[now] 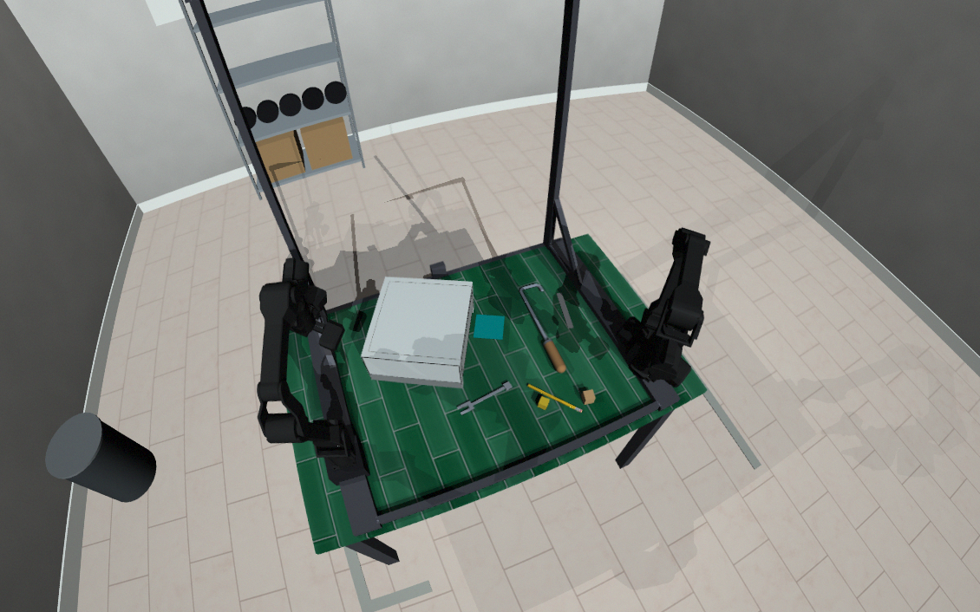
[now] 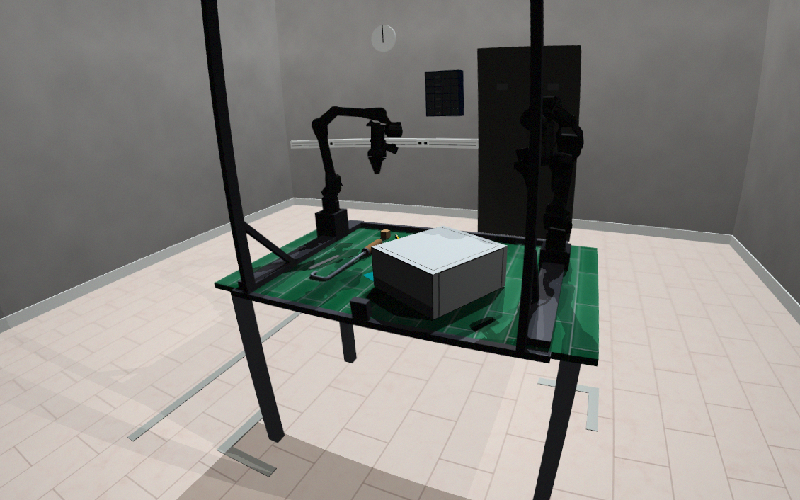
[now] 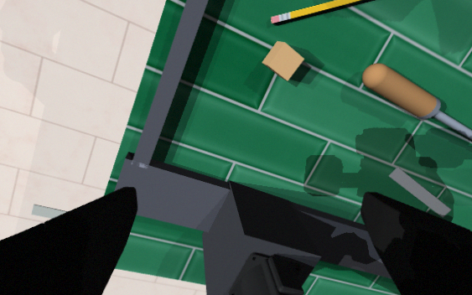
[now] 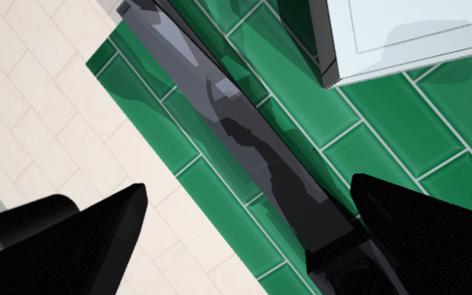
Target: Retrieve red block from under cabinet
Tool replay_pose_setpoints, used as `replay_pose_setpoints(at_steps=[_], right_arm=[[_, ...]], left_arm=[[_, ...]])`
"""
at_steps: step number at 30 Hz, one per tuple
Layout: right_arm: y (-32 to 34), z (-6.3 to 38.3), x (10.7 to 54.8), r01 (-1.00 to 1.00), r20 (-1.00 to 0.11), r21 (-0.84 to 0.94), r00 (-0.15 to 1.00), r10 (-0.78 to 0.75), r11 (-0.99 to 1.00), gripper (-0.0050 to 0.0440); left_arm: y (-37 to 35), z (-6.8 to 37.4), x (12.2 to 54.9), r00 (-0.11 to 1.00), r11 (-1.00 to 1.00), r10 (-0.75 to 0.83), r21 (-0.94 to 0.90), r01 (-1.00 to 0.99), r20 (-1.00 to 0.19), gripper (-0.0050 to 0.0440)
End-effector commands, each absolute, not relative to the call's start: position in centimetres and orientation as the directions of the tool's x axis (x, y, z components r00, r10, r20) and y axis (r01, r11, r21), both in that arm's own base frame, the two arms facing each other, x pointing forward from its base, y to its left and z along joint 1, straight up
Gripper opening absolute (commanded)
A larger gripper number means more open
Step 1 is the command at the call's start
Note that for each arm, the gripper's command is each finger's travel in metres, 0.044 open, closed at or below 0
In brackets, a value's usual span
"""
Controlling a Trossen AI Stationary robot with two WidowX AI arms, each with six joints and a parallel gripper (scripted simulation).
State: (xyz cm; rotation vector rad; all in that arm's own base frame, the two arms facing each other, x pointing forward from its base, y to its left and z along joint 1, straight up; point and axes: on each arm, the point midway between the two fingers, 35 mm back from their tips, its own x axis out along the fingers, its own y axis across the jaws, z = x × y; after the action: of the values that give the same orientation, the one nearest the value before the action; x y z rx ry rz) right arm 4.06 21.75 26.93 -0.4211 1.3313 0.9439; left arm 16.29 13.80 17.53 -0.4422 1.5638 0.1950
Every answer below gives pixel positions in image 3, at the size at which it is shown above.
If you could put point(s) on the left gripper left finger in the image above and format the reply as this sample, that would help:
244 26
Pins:
72 254

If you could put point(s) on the tan cube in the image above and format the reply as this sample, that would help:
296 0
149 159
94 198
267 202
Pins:
283 60

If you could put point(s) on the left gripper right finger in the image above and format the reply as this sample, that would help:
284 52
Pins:
424 254

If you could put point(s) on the grey flat bar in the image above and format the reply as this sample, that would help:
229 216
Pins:
419 191

